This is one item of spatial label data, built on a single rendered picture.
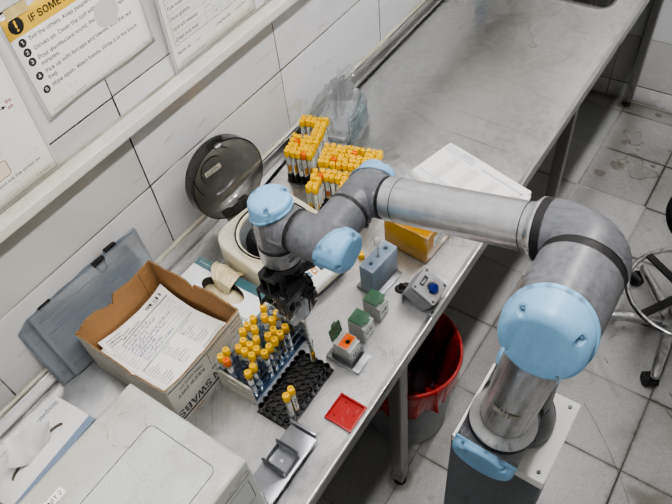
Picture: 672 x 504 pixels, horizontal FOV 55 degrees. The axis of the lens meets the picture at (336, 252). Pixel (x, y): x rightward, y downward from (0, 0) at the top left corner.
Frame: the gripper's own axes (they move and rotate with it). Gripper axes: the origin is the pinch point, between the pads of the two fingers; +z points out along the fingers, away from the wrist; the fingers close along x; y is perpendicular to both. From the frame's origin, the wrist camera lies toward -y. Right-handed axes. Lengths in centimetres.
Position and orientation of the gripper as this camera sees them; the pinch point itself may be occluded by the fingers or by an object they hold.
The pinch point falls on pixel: (302, 311)
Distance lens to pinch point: 133.7
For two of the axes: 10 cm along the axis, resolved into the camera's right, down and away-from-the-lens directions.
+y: -5.4, 6.7, -5.0
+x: 8.3, 3.7, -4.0
